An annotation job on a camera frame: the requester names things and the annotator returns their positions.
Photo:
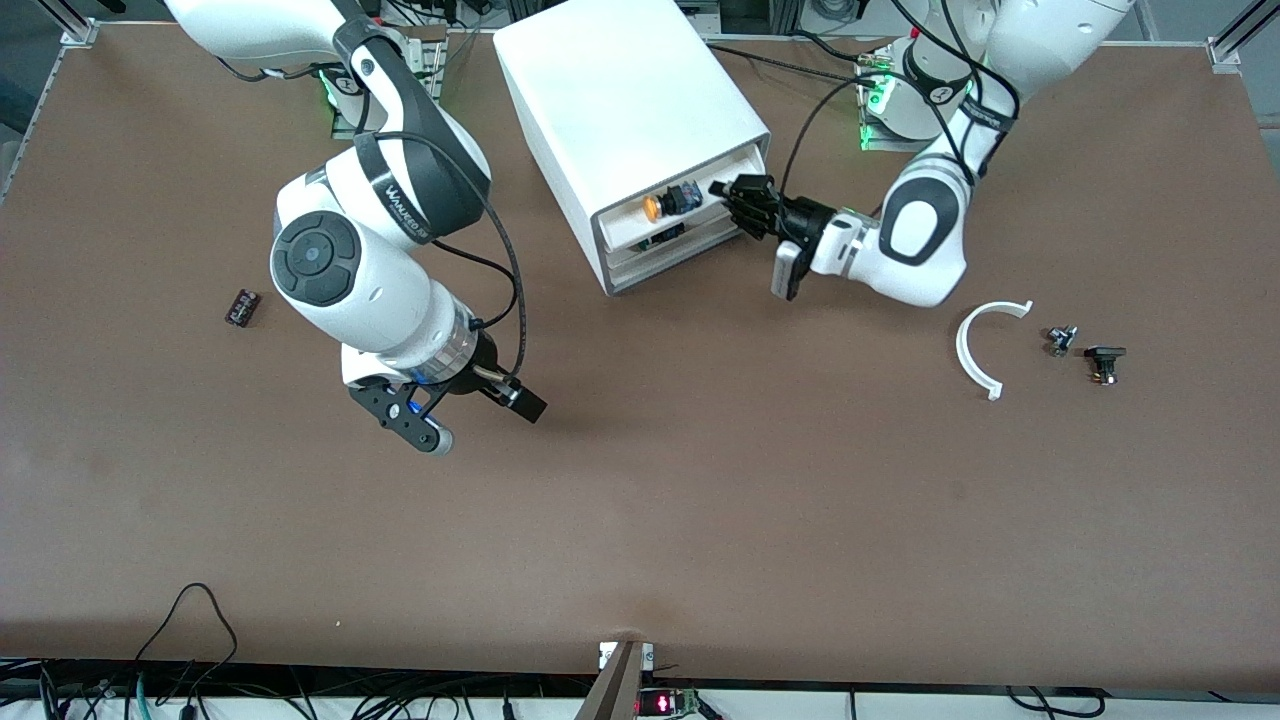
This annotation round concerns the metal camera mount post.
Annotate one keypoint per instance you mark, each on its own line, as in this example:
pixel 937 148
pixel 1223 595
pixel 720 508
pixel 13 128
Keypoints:
pixel 615 685

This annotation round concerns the black part in drawer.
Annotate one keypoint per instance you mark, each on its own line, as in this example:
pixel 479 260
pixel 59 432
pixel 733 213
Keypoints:
pixel 665 237

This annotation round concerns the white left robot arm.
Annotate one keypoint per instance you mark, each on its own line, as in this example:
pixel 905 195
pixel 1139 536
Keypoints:
pixel 930 260

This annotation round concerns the red lit electronic device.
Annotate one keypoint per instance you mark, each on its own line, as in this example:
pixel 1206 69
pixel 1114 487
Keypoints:
pixel 668 703

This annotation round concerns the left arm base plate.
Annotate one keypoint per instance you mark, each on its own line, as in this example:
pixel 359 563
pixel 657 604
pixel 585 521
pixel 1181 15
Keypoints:
pixel 880 144

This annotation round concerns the small black switch part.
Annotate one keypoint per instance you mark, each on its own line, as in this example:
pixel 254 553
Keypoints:
pixel 1104 360

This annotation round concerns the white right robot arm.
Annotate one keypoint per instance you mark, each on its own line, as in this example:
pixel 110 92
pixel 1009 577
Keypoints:
pixel 380 290

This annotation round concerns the orange push button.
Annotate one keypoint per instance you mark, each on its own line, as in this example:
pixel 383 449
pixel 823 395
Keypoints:
pixel 655 207

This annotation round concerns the aluminium frame profile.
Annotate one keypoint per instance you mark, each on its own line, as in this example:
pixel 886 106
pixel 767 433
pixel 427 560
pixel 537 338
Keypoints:
pixel 1240 35
pixel 75 22

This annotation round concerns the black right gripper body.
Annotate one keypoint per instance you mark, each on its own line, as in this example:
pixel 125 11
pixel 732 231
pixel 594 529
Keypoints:
pixel 484 357

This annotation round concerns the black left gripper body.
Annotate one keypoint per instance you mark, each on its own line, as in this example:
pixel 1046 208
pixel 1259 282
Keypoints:
pixel 803 217

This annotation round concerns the small silver metal part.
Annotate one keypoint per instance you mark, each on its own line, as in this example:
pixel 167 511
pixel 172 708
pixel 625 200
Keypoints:
pixel 1060 340

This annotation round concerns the small black terminal block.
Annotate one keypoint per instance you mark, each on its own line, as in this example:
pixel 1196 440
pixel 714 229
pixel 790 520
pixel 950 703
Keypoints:
pixel 242 308

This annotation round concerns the white curved plastic arc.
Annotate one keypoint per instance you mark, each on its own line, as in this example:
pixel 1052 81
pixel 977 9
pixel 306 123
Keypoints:
pixel 965 350

